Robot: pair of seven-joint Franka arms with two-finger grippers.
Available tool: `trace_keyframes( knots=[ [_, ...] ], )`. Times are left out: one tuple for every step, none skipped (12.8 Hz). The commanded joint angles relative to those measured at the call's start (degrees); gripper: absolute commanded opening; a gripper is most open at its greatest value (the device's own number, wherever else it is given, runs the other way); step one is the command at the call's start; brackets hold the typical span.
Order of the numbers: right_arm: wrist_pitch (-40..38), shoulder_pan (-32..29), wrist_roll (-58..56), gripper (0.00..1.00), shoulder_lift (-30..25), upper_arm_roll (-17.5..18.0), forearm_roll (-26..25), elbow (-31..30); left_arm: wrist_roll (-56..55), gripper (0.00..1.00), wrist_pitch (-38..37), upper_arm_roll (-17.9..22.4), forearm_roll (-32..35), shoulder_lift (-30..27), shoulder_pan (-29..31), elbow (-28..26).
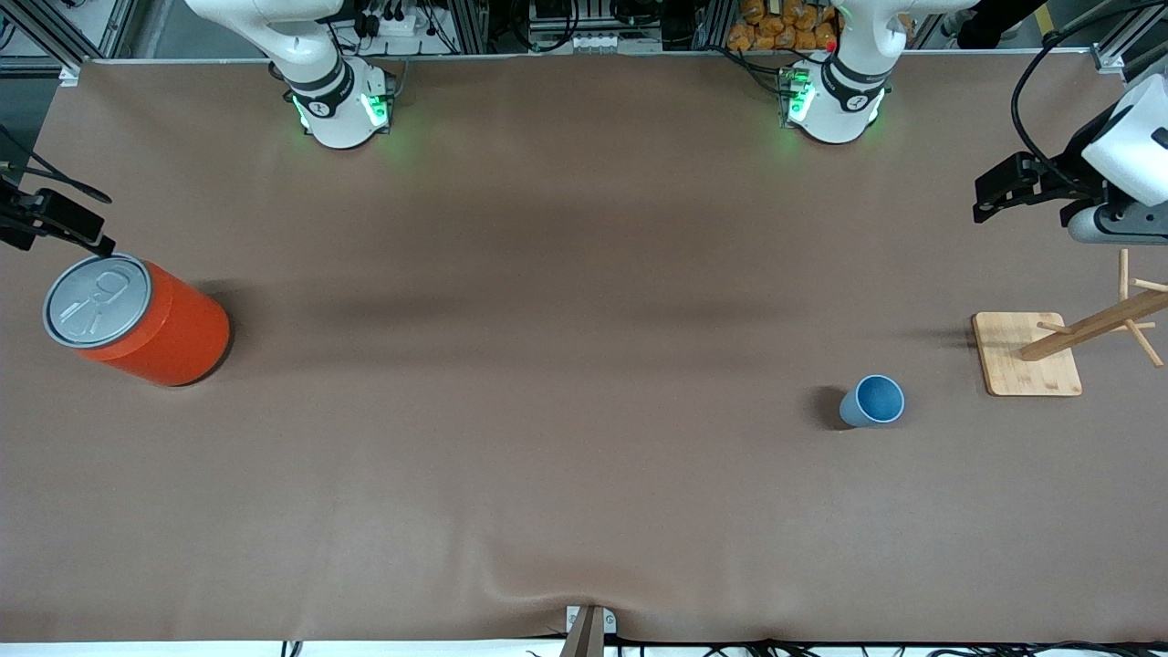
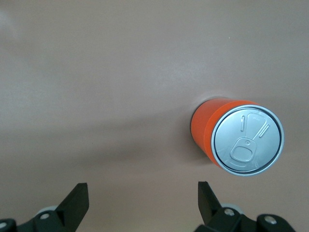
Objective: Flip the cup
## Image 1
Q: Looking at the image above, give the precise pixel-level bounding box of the brown table mat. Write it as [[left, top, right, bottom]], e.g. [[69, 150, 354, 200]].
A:
[[0, 53, 1168, 645]]

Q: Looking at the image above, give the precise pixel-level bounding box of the wooden mug tree stand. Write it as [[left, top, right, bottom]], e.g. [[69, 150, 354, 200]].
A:
[[971, 248, 1168, 398]]

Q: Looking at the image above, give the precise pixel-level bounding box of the white power strip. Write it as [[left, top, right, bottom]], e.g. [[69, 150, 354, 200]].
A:
[[358, 7, 422, 39]]

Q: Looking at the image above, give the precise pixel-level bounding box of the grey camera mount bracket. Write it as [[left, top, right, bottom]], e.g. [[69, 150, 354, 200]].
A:
[[558, 604, 619, 657]]

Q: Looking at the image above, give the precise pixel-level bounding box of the orange can with grey lid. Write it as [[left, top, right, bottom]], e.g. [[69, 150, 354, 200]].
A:
[[42, 253, 233, 388]]

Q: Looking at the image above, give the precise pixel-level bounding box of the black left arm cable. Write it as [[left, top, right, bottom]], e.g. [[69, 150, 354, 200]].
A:
[[1010, 0, 1168, 197]]

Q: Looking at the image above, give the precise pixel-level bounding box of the bag of orange snacks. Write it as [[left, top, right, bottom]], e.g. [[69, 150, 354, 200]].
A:
[[726, 0, 842, 54]]

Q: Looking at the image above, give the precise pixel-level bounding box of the aluminium frame profile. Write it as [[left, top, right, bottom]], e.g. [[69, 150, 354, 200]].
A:
[[1049, 0, 1168, 76], [0, 0, 138, 76]]

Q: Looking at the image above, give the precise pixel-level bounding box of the blue plastic cup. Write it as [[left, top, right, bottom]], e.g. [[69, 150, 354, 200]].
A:
[[838, 374, 906, 431]]

